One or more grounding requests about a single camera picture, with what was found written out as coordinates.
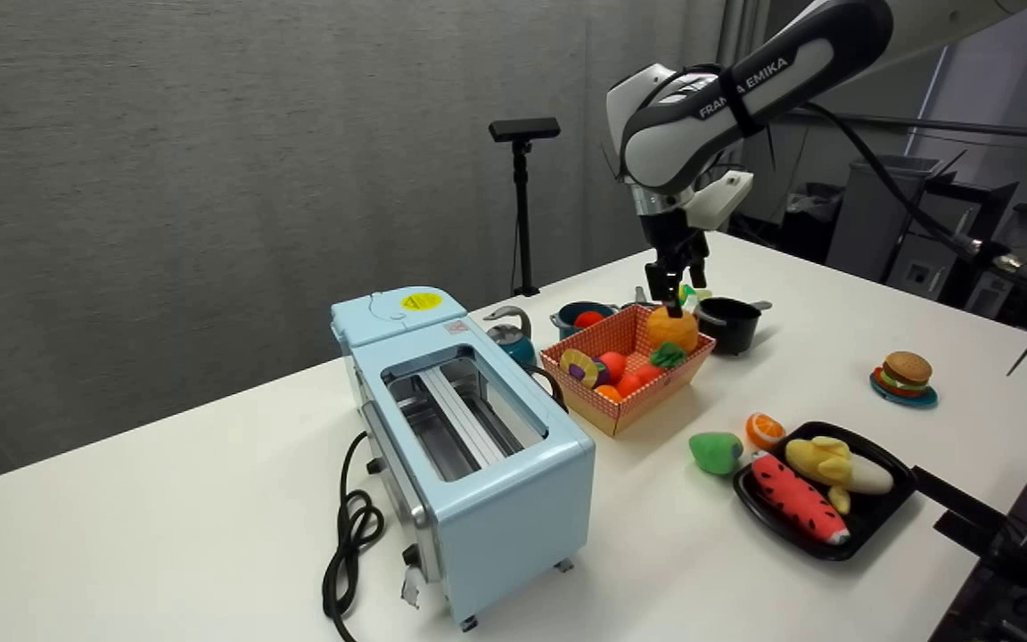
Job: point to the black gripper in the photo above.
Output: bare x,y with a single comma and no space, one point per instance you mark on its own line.
677,252

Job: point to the pineapple plush toy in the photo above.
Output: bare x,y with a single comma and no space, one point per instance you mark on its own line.
668,328

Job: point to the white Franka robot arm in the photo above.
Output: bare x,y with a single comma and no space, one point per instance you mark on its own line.
713,108

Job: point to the small black pot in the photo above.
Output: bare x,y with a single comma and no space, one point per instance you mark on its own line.
729,326

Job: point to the red tomato plush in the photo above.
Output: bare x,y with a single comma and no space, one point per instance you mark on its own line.
641,372
610,364

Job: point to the red plush in bowl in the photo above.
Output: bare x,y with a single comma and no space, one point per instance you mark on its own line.
589,320

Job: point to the round orange plush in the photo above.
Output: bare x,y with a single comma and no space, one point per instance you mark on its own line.
608,393

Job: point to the orange slice plush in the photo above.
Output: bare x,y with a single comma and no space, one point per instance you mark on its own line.
763,431

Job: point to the teal toy kettle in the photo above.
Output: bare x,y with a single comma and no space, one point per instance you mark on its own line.
514,339

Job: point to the green pear plush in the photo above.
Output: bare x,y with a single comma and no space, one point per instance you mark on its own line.
713,456

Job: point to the yellow banana plush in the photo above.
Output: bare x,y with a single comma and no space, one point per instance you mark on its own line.
822,463

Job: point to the watermelon slice plush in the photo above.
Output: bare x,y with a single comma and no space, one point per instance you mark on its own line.
795,500

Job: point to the burger plush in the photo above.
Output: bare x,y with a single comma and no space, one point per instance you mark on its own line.
905,372

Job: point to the white egg plush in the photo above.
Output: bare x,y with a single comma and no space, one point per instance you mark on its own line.
870,481

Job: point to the dark bowl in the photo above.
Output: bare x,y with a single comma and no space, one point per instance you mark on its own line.
565,324

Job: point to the light blue toaster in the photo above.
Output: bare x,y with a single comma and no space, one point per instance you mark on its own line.
499,500

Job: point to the dark background equipment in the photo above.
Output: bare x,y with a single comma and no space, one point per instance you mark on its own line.
942,238

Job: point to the black plastic tray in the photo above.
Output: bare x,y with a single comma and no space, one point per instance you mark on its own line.
883,513

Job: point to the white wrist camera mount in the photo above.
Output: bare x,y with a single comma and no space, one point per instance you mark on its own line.
723,198

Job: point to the black camera on tripod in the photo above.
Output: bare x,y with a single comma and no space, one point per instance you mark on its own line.
522,202

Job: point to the black metal frame stand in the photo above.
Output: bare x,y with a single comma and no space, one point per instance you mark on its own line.
1013,547

